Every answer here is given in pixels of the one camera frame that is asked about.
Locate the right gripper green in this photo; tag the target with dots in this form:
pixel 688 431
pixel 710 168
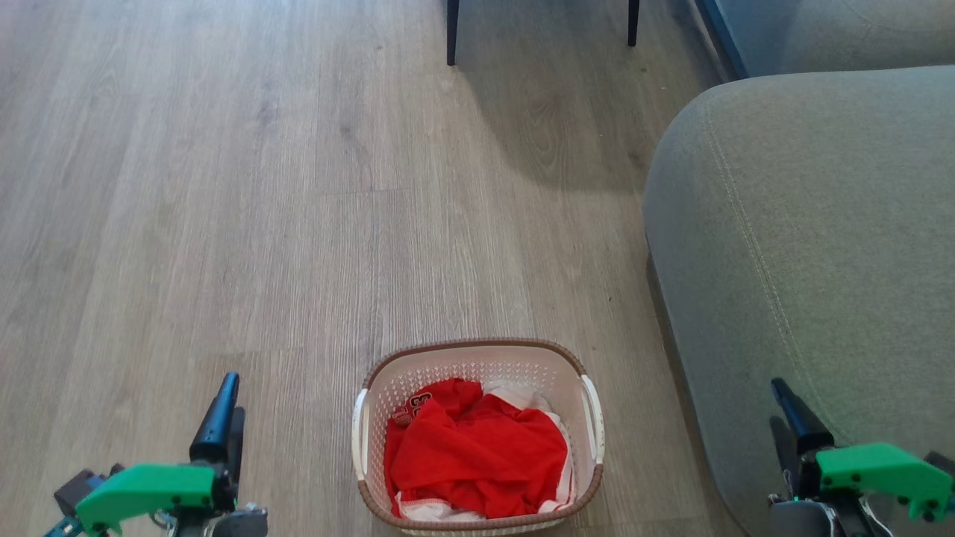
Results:
pixel 880 470

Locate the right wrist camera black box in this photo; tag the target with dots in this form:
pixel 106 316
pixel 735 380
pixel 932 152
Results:
pixel 941 464

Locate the red jersey garment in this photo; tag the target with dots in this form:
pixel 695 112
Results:
pixel 477 455

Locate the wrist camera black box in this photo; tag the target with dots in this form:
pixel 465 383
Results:
pixel 941 464
pixel 74 488

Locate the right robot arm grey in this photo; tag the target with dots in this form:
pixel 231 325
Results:
pixel 802 520

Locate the white laundry basket brown rim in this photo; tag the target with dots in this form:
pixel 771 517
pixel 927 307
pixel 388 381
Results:
pixel 485 363

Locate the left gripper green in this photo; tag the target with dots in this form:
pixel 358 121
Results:
pixel 149 488

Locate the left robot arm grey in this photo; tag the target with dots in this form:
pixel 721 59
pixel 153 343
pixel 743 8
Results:
pixel 242 522

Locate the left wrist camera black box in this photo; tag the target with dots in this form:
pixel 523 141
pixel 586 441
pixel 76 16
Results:
pixel 74 488

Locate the black chair leg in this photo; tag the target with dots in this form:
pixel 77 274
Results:
pixel 452 30
pixel 633 21

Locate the grey fabric sofa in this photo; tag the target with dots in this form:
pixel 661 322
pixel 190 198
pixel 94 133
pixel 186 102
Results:
pixel 813 224

